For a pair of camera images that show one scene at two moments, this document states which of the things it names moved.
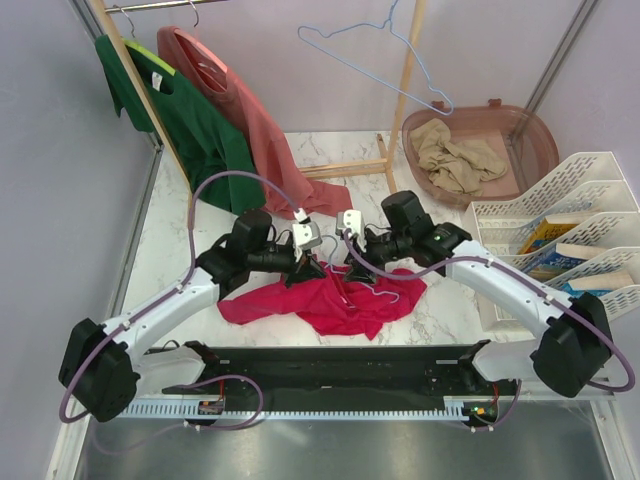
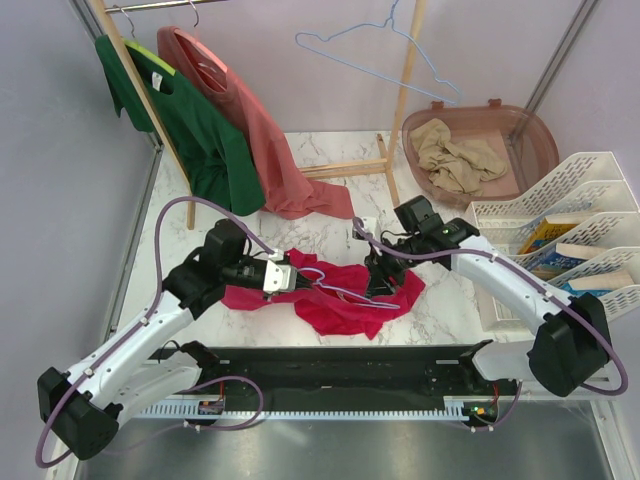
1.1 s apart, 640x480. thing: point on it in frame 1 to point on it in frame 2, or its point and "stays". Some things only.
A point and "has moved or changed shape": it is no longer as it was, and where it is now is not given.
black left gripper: (303, 270) to (303, 282)
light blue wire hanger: (341, 272) to (369, 302)
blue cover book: (564, 258) stays
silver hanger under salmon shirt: (195, 9) stays
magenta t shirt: (329, 301) has moved or changed shape
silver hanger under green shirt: (132, 31) stays
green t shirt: (205, 142) stays
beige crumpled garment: (463, 164) stays
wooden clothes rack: (391, 150) stays
